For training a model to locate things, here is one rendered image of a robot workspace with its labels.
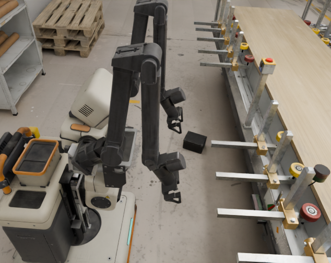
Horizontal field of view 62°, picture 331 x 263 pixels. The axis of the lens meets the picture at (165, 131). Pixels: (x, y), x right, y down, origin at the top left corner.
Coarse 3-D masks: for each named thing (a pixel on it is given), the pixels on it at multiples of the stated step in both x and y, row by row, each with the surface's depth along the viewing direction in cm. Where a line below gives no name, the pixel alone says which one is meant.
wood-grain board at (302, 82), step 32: (256, 32) 279; (288, 32) 284; (256, 64) 229; (288, 64) 230; (320, 64) 234; (288, 96) 194; (320, 96) 196; (288, 128) 167; (320, 128) 168; (320, 160) 148; (320, 192) 132
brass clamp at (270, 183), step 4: (264, 168) 153; (264, 172) 152; (268, 172) 148; (268, 176) 146; (272, 176) 146; (276, 176) 146; (268, 180) 146; (272, 180) 144; (268, 184) 146; (272, 184) 143; (276, 184) 143; (272, 188) 146; (276, 188) 146
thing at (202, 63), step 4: (200, 64) 240; (204, 64) 240; (208, 64) 240; (212, 64) 239; (216, 64) 239; (220, 64) 239; (224, 64) 239; (228, 64) 240; (240, 64) 241; (244, 64) 241; (244, 68) 241; (248, 68) 241
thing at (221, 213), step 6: (222, 210) 126; (228, 210) 126; (234, 210) 126; (240, 210) 126; (246, 210) 127; (252, 210) 127; (258, 210) 127; (222, 216) 126; (228, 216) 125; (234, 216) 125; (240, 216) 125; (246, 216) 125; (252, 216) 125; (258, 216) 125; (264, 216) 125; (270, 216) 125; (276, 216) 125; (282, 216) 125; (300, 216) 126; (306, 222) 127
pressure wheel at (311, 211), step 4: (304, 204) 125; (308, 204) 126; (312, 204) 126; (304, 208) 124; (308, 208) 124; (312, 208) 124; (316, 208) 124; (300, 212) 125; (304, 212) 122; (308, 212) 122; (312, 212) 123; (316, 212) 123; (320, 212) 123; (304, 216) 123; (308, 216) 121; (312, 216) 121; (316, 216) 121; (320, 216) 121; (308, 220) 122; (312, 220) 121; (316, 220) 122
